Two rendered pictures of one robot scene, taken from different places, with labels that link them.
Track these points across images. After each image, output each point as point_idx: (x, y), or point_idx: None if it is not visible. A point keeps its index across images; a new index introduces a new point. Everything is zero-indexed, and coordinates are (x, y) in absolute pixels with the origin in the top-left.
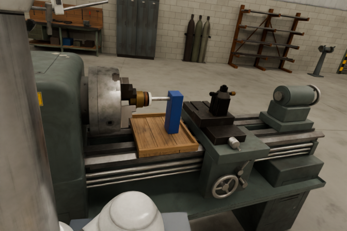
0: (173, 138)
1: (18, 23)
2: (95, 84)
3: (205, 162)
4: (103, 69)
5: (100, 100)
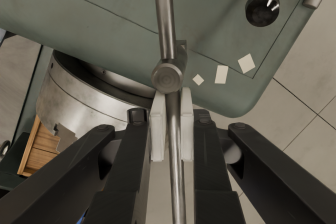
0: (57, 154)
1: None
2: (62, 85)
3: (17, 163)
4: (95, 125)
5: (47, 77)
